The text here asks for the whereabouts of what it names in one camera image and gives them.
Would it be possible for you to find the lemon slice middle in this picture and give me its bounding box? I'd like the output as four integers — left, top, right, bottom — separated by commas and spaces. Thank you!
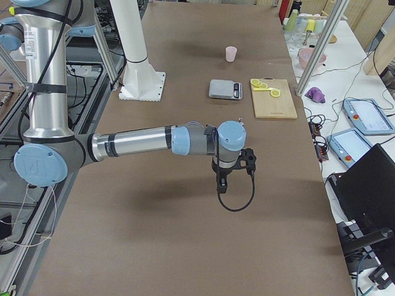
257, 83, 268, 89

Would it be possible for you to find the yellow lid cup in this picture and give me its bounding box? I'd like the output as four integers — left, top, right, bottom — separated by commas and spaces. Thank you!
306, 19, 315, 33

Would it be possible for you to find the blue teach pendant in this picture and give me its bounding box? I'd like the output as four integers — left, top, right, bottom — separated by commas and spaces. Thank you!
343, 99, 394, 136
326, 128, 373, 168

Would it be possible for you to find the bamboo cutting board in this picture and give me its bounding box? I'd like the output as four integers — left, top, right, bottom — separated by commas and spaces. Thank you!
250, 78, 297, 119

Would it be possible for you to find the blue teach pendant far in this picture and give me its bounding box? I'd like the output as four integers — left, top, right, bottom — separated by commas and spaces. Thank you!
343, 99, 394, 136

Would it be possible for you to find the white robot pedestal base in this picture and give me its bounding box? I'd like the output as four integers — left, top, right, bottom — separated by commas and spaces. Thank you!
110, 0, 166, 102

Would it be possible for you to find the lemon slice near handle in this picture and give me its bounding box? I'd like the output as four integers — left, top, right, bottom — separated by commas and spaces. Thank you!
270, 89, 281, 97

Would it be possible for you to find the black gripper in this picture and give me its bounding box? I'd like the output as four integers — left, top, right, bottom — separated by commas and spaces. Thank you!
211, 157, 234, 194

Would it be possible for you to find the aluminium frame post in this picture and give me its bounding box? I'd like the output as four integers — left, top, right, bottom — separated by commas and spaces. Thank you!
295, 0, 349, 97

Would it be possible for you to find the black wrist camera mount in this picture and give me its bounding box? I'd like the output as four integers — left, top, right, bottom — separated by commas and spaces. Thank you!
238, 148, 257, 175

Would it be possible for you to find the silver digital kitchen scale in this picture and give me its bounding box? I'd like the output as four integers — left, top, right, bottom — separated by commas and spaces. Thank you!
209, 79, 243, 100

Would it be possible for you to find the purple cloth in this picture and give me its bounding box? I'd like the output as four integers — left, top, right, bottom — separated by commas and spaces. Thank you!
305, 87, 326, 103

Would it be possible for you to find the black monitor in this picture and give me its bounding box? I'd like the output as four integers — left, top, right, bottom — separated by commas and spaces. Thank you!
330, 144, 394, 230

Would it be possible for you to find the blue teach pendant near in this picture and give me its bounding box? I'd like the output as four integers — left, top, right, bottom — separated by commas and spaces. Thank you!
326, 128, 373, 168

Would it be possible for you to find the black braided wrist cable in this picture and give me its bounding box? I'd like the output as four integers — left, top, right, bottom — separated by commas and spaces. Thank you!
214, 129, 257, 213

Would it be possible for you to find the yellow plastic knife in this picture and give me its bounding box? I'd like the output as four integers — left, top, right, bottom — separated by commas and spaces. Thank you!
252, 88, 273, 91

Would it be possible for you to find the green plastic cup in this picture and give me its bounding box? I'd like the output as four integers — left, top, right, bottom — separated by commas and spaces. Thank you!
285, 9, 299, 32

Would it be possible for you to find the lemon slice far end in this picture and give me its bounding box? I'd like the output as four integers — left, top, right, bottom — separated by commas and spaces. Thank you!
250, 79, 261, 86

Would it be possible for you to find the black power strip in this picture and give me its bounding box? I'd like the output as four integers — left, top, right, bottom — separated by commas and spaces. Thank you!
309, 121, 328, 163

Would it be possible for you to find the pink bowl with ice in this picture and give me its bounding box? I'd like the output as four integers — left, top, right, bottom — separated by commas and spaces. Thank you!
297, 47, 326, 69

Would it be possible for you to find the pink plastic cup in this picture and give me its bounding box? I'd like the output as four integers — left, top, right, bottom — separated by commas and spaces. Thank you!
225, 46, 238, 62

